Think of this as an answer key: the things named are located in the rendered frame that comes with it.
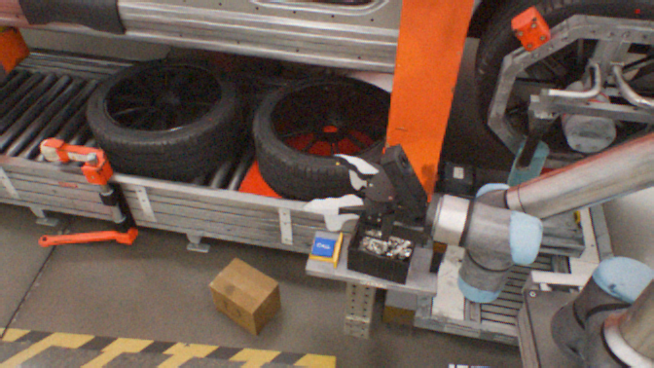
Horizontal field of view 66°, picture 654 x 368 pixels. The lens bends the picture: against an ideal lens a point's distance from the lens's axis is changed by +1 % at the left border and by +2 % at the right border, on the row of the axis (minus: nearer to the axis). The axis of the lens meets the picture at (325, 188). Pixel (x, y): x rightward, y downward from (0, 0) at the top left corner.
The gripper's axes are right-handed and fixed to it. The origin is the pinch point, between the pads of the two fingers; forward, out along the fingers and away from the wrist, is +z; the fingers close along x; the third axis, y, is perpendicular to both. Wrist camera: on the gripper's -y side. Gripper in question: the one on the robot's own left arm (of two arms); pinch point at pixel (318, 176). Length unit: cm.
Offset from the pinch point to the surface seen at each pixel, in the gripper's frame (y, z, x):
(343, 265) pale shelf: 73, 6, 48
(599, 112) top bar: 17, -54, 78
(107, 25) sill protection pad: 29, 125, 97
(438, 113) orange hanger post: 18, -13, 61
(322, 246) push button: 69, 15, 51
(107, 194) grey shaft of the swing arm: 80, 107, 56
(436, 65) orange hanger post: 3, -10, 59
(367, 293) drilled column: 86, -3, 50
